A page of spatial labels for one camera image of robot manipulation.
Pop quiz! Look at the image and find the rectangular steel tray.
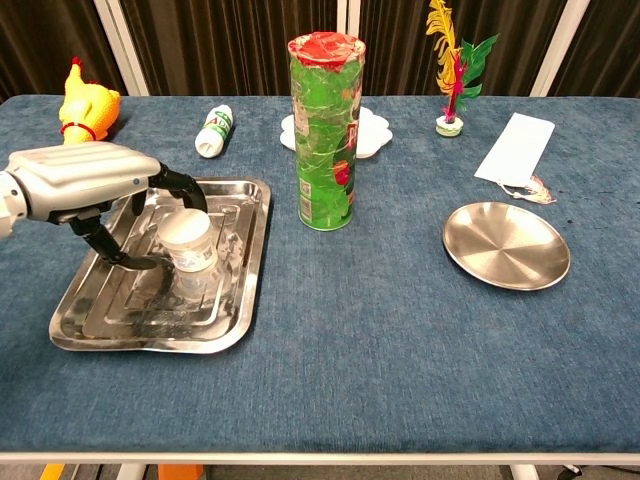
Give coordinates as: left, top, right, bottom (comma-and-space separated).
48, 176, 273, 355

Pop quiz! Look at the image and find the white flower-shaped palette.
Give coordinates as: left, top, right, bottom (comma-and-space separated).
279, 105, 394, 160

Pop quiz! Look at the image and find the small white plastic jar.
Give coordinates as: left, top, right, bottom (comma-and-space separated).
157, 209, 220, 274

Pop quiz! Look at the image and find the white partition post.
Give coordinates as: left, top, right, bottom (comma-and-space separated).
529, 0, 591, 97
333, 0, 362, 97
93, 0, 150, 97

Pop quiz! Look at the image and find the light blue white box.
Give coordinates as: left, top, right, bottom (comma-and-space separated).
473, 112, 557, 205

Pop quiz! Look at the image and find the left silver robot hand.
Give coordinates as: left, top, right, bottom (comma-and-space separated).
4, 141, 209, 271

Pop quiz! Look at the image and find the dark brown curtain panel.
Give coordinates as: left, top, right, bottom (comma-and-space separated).
0, 0, 126, 104
569, 0, 640, 99
119, 0, 339, 97
355, 0, 569, 97

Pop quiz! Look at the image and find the yellow rubber chicken toy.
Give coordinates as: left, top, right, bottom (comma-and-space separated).
58, 56, 122, 146

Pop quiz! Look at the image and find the white green drink bottle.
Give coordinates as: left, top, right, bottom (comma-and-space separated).
194, 104, 235, 160

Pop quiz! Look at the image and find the colourful feather shuttlecock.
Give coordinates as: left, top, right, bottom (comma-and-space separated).
425, 0, 500, 138

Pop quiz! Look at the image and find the round steel plate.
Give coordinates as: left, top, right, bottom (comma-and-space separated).
442, 202, 572, 292

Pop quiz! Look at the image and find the red green snack can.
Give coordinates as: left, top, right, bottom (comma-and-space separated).
288, 31, 367, 233

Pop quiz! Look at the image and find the blue tablecloth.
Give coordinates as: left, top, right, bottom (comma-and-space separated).
0, 94, 640, 454

